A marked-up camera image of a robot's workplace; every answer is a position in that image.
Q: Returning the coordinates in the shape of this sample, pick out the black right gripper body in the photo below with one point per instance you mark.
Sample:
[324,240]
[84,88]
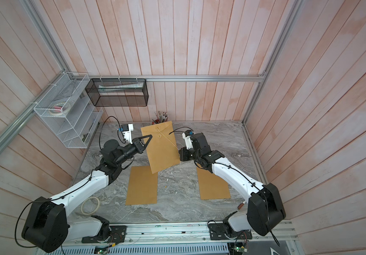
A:
[184,153]

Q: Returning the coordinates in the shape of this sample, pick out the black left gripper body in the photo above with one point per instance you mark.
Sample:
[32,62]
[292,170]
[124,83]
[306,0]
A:
[136,146]

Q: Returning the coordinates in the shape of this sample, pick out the brown kraft file bag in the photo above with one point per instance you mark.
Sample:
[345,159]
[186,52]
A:
[142,187]
[211,186]
[162,151]

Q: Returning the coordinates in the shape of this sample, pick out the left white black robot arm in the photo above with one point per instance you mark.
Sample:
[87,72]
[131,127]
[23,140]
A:
[47,226]

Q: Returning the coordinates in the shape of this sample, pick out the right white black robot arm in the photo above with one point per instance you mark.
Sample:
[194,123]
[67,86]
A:
[265,209]

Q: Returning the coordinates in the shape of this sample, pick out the bundle of pens and pencils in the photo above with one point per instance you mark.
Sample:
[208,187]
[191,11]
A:
[161,117]

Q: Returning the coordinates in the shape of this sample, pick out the clear tape roll on table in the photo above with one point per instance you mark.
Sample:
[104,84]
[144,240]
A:
[90,206]

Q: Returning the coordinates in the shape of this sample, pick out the tape roll on shelf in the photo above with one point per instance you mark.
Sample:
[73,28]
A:
[59,109]

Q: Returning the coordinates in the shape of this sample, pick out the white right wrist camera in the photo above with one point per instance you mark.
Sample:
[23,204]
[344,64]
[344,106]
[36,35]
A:
[187,138]

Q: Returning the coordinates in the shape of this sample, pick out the black mesh wall basket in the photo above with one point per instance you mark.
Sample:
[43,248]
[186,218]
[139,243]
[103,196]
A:
[118,92]

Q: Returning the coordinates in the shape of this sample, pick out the white wire mesh shelf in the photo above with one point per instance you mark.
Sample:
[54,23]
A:
[77,127]

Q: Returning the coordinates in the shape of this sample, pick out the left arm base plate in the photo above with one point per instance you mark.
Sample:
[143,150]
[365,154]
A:
[109,234]

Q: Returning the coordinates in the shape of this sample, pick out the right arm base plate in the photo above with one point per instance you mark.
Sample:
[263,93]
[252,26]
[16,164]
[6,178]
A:
[222,231]

